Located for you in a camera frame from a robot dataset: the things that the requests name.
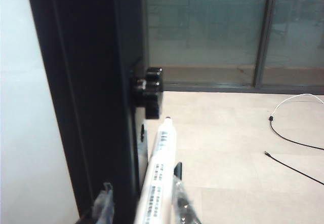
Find thin white cable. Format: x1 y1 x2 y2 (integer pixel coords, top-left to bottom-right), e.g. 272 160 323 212
270 93 322 118

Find taped black right gripper left finger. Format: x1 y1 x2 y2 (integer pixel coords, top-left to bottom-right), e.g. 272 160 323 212
78 182 114 224

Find taped black right gripper right finger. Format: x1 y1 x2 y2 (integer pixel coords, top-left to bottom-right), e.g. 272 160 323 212
171 161 205 224

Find black framed whiteboard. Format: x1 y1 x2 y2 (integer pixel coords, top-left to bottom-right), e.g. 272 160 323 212
0 0 147 224

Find black cable with plug end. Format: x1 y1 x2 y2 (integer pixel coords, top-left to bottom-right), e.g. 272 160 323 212
264 151 324 185

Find black cable with ferrite bead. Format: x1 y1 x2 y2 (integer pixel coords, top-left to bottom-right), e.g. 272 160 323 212
268 115 324 151

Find dark framed glass partition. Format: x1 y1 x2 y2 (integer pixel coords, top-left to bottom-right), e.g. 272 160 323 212
141 0 324 95

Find white marker pen black cap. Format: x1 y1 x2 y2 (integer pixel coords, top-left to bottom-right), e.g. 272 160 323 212
134 116 179 224

